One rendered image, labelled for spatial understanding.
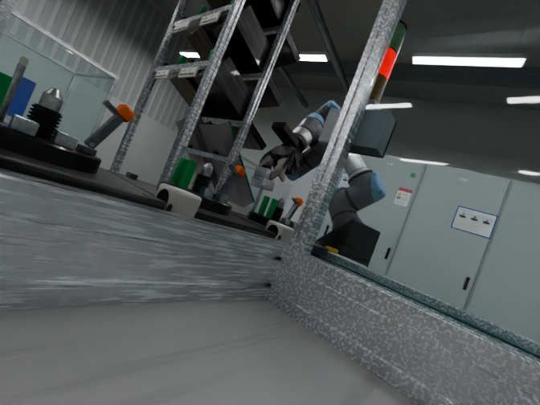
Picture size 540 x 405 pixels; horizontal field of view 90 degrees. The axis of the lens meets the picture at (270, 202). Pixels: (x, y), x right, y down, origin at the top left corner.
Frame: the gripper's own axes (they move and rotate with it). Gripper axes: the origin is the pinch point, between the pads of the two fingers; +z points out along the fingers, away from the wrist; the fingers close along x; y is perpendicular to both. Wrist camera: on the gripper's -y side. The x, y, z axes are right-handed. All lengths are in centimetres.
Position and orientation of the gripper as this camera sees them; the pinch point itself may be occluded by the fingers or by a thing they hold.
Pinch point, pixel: (264, 173)
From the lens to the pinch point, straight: 81.0
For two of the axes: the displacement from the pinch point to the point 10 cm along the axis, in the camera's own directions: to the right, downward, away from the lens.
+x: -8.2, -2.1, 5.3
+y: 2.5, 7.2, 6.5
